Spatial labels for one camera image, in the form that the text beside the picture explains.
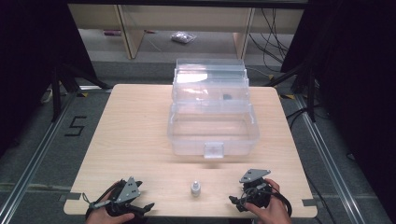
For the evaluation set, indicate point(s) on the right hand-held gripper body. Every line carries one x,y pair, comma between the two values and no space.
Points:
256,188

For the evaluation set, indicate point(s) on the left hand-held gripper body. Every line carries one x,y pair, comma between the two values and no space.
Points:
127,190

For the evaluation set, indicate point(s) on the small white bottle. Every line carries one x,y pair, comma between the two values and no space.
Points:
195,188

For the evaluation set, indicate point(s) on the clear plastic storage box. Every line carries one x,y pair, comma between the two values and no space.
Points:
213,124

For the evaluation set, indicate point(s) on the person's right hand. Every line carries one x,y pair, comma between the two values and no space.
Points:
273,214

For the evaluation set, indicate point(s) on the person's left hand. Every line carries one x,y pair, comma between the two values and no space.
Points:
106,217

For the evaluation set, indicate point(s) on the grey tape patch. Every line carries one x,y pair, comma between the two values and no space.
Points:
308,202
74,196

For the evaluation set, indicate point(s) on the small dark item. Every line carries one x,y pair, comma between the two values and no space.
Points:
227,96

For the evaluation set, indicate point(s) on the yellow black tape marker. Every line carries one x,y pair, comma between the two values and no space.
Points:
287,96
82,94

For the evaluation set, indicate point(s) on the black metal stand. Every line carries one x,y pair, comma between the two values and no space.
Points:
310,93
56,93

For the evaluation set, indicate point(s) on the black curtain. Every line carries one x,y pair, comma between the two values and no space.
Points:
34,62
355,77

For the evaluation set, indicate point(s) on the beige wooden shelf unit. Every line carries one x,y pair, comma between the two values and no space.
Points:
134,34

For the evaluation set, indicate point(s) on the clear plastic bag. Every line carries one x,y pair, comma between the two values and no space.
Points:
183,37

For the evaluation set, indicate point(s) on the small pink item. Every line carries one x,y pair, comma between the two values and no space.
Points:
112,32

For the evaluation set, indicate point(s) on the aluminium floor rail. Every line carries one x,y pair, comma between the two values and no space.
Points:
34,161
330,161

